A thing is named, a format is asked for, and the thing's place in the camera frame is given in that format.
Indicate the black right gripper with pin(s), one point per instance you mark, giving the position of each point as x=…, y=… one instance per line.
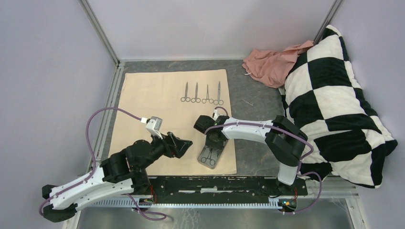
x=218, y=146

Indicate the straight steel surgical scissors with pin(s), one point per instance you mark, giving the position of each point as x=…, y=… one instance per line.
x=218, y=100

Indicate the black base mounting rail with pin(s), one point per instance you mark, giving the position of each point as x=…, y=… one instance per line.
x=220, y=189

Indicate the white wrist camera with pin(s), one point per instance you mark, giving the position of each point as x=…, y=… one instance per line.
x=153, y=125
x=216, y=114

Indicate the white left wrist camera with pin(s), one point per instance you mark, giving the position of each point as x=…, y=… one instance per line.
x=153, y=125

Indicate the beige cloth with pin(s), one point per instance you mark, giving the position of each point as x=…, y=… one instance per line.
x=158, y=94

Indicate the metal surgical instrument tray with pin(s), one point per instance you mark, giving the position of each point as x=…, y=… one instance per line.
x=216, y=155

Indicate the black white checkered pillow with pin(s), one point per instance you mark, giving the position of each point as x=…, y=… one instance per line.
x=324, y=100

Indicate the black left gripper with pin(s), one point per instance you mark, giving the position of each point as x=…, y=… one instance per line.
x=178, y=146

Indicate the steel forceps clamp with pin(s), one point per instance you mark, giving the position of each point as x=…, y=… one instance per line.
x=207, y=98

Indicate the pink crumpled cloth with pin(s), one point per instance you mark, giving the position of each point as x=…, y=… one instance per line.
x=272, y=67

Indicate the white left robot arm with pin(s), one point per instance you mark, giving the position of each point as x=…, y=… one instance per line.
x=122, y=173

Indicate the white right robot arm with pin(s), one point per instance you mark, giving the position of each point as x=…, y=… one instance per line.
x=285, y=140

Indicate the thin steel hemostat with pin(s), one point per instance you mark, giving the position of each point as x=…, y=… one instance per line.
x=208, y=160

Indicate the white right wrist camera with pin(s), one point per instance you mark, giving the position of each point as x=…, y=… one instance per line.
x=216, y=114

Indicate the curved steel clamp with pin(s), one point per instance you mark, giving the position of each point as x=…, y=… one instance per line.
x=196, y=98

